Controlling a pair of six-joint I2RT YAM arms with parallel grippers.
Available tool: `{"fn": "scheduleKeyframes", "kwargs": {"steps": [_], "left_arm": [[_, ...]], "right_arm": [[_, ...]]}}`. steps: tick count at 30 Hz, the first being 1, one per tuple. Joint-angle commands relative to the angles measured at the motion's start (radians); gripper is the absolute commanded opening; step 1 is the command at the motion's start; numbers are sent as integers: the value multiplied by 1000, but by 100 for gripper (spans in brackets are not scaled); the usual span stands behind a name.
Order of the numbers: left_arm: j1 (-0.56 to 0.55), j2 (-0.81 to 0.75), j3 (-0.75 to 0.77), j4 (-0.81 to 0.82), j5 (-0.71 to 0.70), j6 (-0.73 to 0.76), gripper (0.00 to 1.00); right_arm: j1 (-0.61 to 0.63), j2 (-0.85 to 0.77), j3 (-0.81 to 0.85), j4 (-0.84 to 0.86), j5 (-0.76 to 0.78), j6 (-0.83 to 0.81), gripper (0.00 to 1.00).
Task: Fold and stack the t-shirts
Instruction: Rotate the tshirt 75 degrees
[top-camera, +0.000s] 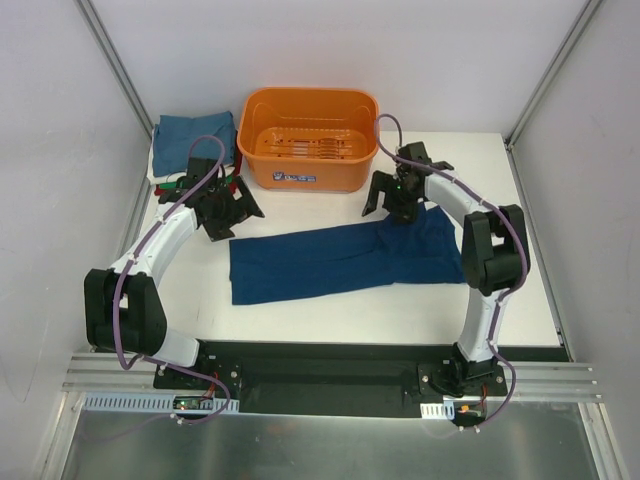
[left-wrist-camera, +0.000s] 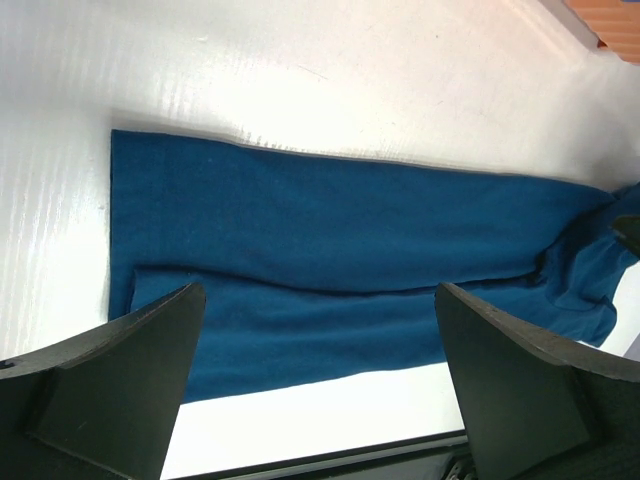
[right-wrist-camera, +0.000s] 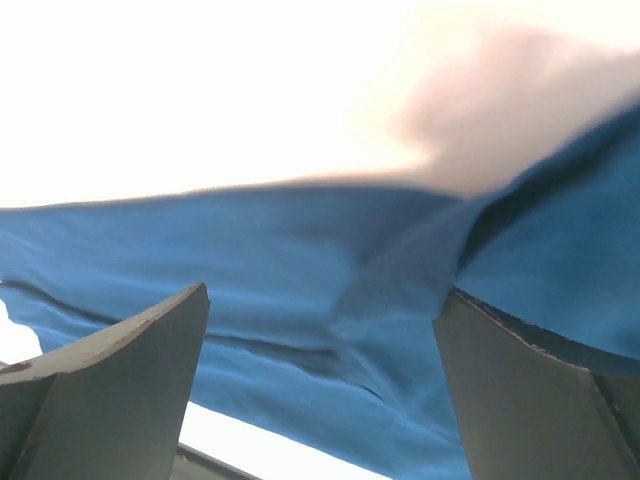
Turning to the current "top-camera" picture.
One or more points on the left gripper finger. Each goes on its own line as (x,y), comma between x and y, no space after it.
(217,230)
(244,205)

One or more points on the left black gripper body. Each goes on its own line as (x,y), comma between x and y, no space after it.
(232,215)

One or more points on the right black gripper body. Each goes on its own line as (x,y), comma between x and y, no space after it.
(391,201)

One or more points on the navy blue t-shirt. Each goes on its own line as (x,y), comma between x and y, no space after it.
(346,258)

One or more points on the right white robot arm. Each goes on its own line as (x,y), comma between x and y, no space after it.
(494,257)

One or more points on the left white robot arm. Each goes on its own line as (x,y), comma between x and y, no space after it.
(123,309)

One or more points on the folded green t-shirt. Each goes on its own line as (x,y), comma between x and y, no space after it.
(164,186)

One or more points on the folded red t-shirt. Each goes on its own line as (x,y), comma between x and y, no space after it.
(230,171)

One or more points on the orange plastic basket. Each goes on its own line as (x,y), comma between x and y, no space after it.
(321,139)

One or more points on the folded light blue t-shirt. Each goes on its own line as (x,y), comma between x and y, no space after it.
(212,130)

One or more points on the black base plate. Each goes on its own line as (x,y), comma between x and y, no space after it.
(361,380)

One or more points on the left slotted cable duct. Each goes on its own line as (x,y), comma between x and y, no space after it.
(157,403)

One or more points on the slotted cable duct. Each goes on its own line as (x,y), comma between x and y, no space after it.
(157,403)
(449,410)

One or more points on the right slotted cable duct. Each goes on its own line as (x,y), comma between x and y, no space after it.
(449,410)

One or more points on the left aluminium frame post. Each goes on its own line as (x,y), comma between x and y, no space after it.
(96,26)

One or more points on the aluminium frame post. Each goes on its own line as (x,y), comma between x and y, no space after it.
(96,26)
(578,27)

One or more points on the right aluminium frame post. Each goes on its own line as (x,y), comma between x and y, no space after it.
(578,27)

